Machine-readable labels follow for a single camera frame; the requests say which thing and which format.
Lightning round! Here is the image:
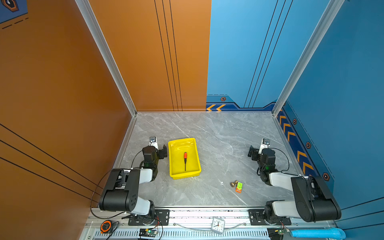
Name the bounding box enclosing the red handled screwdriver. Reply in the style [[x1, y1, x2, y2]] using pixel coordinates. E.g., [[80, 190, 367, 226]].
[[184, 152, 188, 172]]

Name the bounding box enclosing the orange black tape measure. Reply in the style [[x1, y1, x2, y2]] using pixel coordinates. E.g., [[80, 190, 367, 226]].
[[100, 220, 115, 234]]

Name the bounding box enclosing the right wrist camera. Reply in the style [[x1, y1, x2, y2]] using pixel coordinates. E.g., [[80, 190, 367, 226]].
[[260, 138, 270, 151]]

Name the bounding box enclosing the small brass fitting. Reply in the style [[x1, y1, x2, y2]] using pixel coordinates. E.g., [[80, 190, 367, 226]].
[[230, 180, 239, 187]]

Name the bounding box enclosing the aluminium front rail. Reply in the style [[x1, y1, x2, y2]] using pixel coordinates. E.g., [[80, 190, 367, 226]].
[[79, 206, 337, 240]]

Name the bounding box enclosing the green circuit board left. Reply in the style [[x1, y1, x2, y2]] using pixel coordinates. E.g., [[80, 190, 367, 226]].
[[139, 229, 159, 240]]

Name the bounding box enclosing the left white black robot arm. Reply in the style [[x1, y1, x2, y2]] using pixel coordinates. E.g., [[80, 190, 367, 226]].
[[99, 146, 168, 221]]

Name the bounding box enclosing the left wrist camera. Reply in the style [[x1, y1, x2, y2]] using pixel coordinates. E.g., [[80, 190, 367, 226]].
[[149, 137, 159, 150]]

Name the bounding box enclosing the small white clock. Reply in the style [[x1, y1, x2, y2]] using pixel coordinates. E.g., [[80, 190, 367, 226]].
[[211, 218, 225, 235]]

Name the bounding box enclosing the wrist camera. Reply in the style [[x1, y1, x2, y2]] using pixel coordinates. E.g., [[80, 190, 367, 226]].
[[149, 137, 159, 150], [260, 138, 270, 151]]

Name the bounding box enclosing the yellow plastic bin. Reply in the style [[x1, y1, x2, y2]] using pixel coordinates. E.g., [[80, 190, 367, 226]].
[[168, 138, 202, 180]]

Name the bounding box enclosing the green orange toy block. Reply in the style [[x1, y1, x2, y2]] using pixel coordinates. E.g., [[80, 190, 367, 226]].
[[235, 182, 243, 193]]

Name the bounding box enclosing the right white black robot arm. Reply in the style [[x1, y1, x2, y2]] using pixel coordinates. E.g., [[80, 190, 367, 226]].
[[248, 145, 342, 226]]

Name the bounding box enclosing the small circuit board right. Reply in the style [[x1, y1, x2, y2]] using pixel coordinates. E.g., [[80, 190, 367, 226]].
[[275, 229, 287, 236]]

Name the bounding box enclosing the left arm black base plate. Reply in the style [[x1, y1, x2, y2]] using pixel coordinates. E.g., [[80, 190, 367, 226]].
[[128, 209, 170, 227]]

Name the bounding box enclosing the blue plastic pipe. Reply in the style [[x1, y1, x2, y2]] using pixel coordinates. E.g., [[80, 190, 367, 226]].
[[290, 228, 346, 240]]

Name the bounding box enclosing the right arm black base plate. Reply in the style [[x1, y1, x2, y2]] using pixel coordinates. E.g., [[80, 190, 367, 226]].
[[248, 209, 292, 226]]

